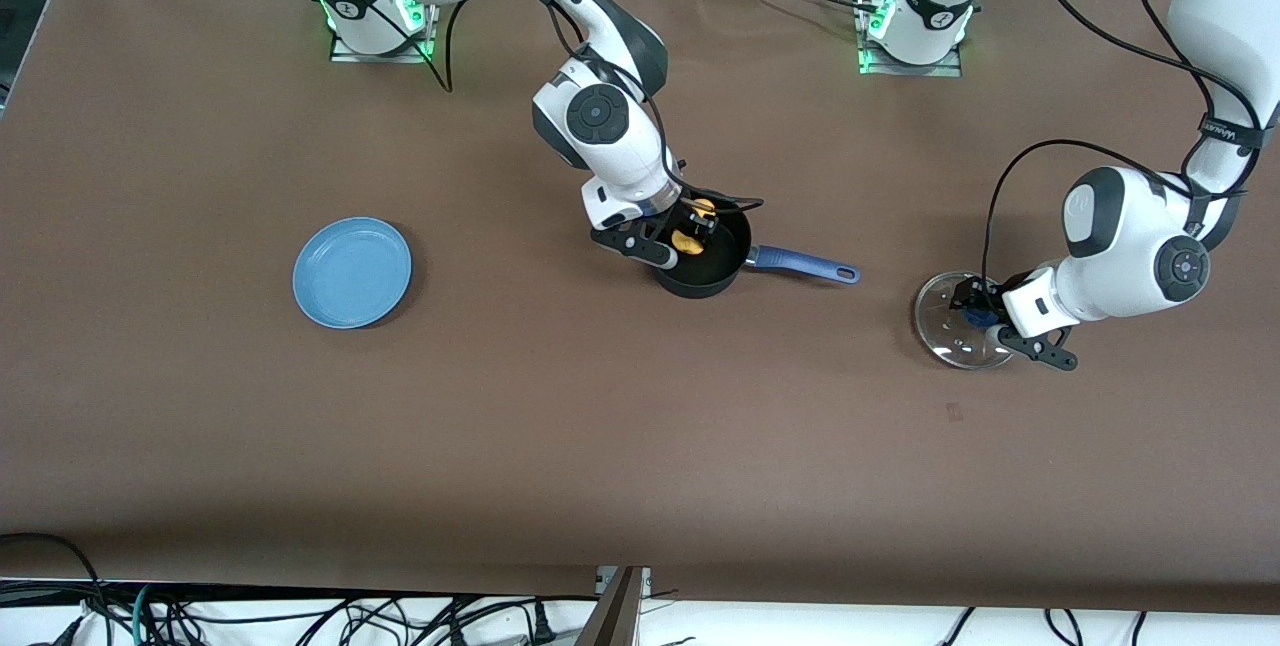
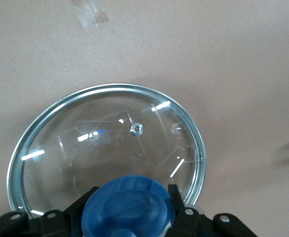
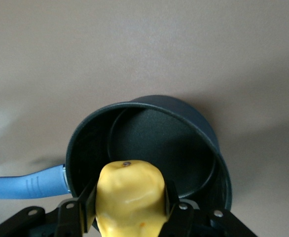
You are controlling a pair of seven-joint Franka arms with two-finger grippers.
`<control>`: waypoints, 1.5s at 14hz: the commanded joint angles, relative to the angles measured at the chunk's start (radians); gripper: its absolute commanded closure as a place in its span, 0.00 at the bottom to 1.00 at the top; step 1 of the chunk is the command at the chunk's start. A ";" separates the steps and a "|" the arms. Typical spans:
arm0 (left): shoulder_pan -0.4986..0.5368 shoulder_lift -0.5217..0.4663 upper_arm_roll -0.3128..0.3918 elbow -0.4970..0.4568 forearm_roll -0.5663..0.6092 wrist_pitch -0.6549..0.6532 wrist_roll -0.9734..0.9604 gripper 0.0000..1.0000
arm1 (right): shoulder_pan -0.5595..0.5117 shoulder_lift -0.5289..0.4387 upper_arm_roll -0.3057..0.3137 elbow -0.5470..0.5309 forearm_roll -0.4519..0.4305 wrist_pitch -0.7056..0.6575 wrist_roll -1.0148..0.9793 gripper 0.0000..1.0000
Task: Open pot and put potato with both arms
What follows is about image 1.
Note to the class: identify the yellow potato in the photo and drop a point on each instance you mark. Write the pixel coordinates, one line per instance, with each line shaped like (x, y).
(688, 244)

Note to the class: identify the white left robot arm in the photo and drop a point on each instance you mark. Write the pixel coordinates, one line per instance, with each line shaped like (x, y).
(1120, 256)

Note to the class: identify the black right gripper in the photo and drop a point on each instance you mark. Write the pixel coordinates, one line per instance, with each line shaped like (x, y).
(684, 213)

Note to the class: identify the black power plug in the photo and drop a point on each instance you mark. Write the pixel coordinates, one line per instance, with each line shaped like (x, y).
(542, 624)

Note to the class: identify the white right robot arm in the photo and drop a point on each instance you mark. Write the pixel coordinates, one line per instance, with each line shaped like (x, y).
(610, 146)

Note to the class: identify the aluminium profile post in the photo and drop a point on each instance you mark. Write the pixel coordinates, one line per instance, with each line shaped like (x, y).
(620, 616)

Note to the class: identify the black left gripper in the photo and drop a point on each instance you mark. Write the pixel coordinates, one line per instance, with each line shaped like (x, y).
(973, 296)

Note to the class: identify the glass lid with blue knob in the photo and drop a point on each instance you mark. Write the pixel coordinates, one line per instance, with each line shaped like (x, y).
(945, 331)

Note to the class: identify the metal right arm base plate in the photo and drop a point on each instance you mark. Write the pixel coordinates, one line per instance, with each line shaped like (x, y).
(420, 51)

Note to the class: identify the blue round plate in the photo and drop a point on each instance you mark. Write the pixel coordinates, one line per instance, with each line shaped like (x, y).
(350, 271)

